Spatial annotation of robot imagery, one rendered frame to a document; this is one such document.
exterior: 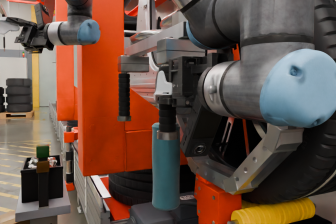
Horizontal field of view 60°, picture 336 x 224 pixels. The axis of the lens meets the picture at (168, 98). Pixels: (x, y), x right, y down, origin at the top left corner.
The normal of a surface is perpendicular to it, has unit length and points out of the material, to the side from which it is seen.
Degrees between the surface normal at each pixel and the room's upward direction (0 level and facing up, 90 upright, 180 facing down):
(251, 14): 91
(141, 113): 90
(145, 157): 90
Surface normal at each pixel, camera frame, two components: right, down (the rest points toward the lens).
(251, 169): -0.92, 0.01
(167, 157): 0.07, 0.04
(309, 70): 0.40, 0.04
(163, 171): -0.15, 0.08
